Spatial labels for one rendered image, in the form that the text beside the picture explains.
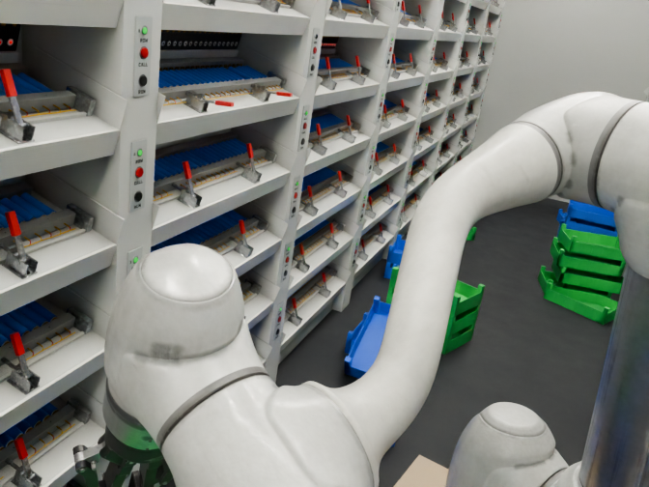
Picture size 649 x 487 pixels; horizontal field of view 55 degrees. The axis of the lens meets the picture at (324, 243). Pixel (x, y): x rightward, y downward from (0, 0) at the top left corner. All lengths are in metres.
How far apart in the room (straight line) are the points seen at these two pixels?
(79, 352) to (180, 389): 0.70
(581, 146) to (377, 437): 0.43
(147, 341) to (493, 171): 0.42
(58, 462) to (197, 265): 0.81
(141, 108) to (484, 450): 0.80
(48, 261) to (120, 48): 0.34
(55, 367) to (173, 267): 0.68
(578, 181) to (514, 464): 0.52
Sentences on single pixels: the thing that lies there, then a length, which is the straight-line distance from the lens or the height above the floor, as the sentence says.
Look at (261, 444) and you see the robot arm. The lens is 0.46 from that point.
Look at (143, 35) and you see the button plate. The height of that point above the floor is 1.06.
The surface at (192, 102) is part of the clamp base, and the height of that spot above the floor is 0.93.
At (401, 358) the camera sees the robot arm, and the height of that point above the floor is 0.88.
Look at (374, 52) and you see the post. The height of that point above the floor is 1.02.
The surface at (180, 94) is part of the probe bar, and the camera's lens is 1.26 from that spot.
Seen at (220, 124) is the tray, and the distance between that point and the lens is 1.33.
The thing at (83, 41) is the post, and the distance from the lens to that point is 1.09.
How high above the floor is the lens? 1.14
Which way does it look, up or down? 21 degrees down
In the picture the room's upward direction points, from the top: 9 degrees clockwise
